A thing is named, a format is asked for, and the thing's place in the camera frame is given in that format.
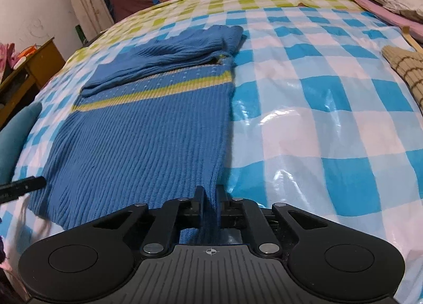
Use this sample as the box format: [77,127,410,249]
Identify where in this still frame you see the blue knit sweater yellow stripes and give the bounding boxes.
[29,25,243,244]

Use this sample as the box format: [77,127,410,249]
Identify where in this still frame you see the teal fleece garment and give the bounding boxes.
[0,102,42,185]

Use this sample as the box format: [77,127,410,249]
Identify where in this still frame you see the wooden side cabinet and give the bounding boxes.
[1,37,65,128]

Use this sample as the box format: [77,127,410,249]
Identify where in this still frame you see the blue green checkered bed sheet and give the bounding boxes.
[13,0,422,303]

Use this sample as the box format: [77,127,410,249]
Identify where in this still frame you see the pink floral blanket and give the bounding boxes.
[0,43,16,81]

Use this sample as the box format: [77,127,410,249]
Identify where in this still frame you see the orange object on cabinet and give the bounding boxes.
[17,45,37,60]

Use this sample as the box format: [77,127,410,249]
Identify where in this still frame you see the green bottle by curtain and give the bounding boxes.
[75,25,88,44]

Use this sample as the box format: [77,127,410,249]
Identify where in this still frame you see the pink folded blanket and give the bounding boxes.
[352,0,422,42]

